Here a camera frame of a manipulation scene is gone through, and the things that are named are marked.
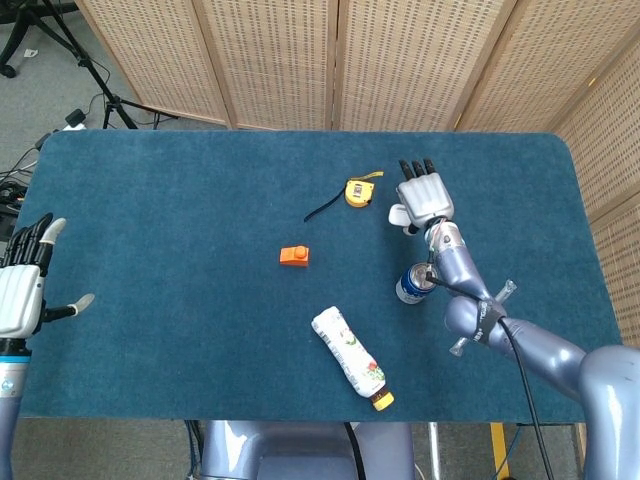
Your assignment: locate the blue carpet table mat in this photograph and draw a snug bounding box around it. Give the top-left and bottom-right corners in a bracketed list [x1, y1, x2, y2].
[19, 129, 624, 426]

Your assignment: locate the yellow table leg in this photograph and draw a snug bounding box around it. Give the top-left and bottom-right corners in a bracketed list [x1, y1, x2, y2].
[489, 422, 511, 480]

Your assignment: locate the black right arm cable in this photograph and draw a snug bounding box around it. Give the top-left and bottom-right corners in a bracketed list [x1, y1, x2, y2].
[424, 259, 557, 480]

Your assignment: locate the black white power adapter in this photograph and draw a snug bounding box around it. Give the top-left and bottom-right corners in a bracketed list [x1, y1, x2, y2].
[63, 109, 90, 133]

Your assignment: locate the black velcro strap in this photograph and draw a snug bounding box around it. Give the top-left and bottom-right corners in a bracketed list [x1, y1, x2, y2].
[472, 298, 507, 344]

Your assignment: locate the blue white drink can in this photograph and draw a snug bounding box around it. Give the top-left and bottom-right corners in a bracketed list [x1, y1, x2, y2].
[395, 263, 439, 306]

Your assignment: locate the grey metal table leg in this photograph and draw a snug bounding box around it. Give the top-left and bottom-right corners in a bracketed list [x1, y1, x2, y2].
[426, 422, 445, 480]

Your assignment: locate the orange building block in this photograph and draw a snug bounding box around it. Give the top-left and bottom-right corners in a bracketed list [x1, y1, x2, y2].
[278, 244, 312, 269]

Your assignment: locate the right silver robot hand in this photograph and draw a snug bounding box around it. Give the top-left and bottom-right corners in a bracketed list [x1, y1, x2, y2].
[397, 158, 456, 236]

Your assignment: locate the black tripod stand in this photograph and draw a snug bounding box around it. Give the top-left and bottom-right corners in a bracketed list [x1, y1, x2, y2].
[43, 0, 180, 131]

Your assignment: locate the floor cable bundle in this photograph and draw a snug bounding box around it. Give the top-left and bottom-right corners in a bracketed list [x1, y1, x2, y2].
[0, 130, 52, 244]

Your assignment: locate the tea bottle white label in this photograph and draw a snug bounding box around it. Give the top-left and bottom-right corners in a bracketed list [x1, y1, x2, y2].
[310, 306, 396, 413]

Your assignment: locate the grey-blue robot torso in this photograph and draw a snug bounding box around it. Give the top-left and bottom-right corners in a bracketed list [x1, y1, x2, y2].
[198, 419, 417, 480]

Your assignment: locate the black office chair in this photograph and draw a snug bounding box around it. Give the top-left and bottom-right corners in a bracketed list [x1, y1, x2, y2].
[0, 0, 69, 79]

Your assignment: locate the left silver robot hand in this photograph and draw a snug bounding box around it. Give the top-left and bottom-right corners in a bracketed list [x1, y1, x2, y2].
[0, 212, 96, 338]

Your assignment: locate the yellow tape measure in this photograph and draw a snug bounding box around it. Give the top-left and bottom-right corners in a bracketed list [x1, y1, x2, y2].
[303, 170, 385, 223]

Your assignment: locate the wicker folding screen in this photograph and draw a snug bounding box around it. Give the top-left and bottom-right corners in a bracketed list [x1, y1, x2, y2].
[74, 0, 640, 347]

